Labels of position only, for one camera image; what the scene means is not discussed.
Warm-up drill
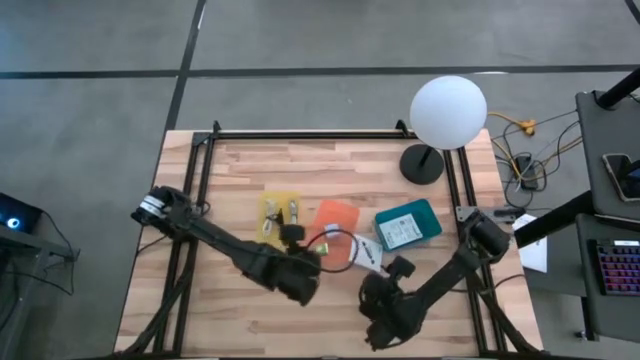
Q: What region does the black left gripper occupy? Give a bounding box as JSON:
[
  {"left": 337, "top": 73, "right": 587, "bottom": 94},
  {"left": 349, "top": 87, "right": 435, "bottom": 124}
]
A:
[{"left": 267, "top": 244, "right": 322, "bottom": 308}]

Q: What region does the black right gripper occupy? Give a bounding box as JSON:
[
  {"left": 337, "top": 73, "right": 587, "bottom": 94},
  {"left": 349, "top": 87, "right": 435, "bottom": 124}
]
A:
[{"left": 358, "top": 277, "right": 425, "bottom": 351}]

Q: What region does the white card with black part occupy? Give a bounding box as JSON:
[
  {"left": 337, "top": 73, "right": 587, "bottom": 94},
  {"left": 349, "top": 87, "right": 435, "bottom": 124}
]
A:
[{"left": 348, "top": 233, "right": 385, "bottom": 274}]

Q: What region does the white printed booklet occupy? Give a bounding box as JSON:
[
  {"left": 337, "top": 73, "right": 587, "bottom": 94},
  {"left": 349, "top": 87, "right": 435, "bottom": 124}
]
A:
[{"left": 378, "top": 213, "right": 425, "bottom": 250}]

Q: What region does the orange translucent plastic bin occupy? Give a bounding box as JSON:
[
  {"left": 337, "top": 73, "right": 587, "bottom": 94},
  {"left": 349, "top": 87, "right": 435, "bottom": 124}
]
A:
[{"left": 307, "top": 199, "right": 361, "bottom": 269}]

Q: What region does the teal plastic bin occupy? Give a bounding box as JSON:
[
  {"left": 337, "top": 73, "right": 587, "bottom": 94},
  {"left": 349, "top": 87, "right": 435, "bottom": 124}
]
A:
[{"left": 373, "top": 198, "right": 444, "bottom": 253}]

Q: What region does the black arm base clamp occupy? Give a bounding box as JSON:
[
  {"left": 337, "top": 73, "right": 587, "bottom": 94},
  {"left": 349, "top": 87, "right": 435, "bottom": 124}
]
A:
[{"left": 492, "top": 206, "right": 527, "bottom": 220}]

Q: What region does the yellow translucent plastic bin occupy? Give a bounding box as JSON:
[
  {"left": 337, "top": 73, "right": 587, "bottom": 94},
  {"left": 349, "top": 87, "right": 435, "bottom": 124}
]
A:
[{"left": 256, "top": 190, "right": 302, "bottom": 250}]

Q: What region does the white paper sheet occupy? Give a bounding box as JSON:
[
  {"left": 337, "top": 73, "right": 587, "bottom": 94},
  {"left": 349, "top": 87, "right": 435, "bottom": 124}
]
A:
[{"left": 511, "top": 213, "right": 550, "bottom": 274}]

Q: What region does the black desk crossbar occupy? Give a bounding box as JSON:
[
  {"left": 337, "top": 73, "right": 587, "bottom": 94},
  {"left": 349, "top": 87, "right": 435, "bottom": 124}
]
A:
[{"left": 514, "top": 189, "right": 596, "bottom": 250}]

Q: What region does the black power brick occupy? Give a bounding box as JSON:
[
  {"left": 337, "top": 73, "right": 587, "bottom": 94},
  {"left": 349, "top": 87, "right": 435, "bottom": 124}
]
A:
[{"left": 514, "top": 154, "right": 540, "bottom": 192}]

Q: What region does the dark desk top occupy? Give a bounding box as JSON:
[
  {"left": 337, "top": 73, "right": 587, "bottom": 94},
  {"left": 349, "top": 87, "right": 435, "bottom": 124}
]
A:
[{"left": 574, "top": 214, "right": 640, "bottom": 346}]

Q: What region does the white globe table lamp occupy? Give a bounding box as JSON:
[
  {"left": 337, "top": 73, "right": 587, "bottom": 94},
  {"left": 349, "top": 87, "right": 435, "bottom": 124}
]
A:
[{"left": 398, "top": 74, "right": 489, "bottom": 186}]

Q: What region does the backlit black keyboard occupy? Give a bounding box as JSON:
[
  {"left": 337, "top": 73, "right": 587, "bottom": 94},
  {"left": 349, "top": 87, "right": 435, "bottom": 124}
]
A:
[{"left": 594, "top": 240, "right": 640, "bottom": 297}]

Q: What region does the black smartphone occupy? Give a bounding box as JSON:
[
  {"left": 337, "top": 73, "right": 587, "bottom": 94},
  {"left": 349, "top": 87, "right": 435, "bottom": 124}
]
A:
[{"left": 601, "top": 152, "right": 640, "bottom": 203}]

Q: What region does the grey desk top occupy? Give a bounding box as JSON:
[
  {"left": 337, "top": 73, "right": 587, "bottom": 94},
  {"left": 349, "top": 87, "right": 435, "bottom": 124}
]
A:
[{"left": 574, "top": 89, "right": 640, "bottom": 224}]

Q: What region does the grey computer stand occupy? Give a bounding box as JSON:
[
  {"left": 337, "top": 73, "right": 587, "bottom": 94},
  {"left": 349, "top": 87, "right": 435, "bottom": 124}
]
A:
[{"left": 0, "top": 227, "right": 81, "bottom": 360}]

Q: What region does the black computer with blue light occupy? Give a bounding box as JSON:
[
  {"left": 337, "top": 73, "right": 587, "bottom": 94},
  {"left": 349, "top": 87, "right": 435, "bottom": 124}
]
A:
[{"left": 0, "top": 192, "right": 44, "bottom": 235}]

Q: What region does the black monitor pole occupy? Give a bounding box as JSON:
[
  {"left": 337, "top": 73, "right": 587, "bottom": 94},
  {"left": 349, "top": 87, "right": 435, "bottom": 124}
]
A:
[{"left": 597, "top": 67, "right": 640, "bottom": 111}]

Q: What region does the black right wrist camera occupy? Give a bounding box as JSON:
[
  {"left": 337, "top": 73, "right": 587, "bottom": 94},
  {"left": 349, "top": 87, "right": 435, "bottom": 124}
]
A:
[{"left": 386, "top": 254, "right": 417, "bottom": 280}]

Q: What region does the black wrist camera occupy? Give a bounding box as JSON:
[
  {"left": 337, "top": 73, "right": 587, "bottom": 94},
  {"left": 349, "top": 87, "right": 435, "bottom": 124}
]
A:
[
  {"left": 277, "top": 223, "right": 307, "bottom": 247},
  {"left": 386, "top": 254, "right": 417, "bottom": 280}
]

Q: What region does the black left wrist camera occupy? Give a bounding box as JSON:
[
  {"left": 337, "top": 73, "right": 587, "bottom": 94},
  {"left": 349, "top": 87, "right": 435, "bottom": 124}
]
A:
[{"left": 277, "top": 223, "right": 307, "bottom": 247}]

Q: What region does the black left camera cable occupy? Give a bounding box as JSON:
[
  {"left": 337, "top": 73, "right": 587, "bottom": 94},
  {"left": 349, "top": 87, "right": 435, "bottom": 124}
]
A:
[{"left": 304, "top": 228, "right": 361, "bottom": 274}]

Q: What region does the black aluminium table frame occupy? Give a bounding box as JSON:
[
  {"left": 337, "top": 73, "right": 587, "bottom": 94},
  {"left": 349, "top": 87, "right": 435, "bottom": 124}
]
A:
[{"left": 114, "top": 119, "right": 546, "bottom": 359}]

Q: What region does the yellow floor cable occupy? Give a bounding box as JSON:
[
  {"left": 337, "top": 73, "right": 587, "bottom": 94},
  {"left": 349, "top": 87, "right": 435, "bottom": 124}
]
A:
[{"left": 487, "top": 112, "right": 584, "bottom": 181}]

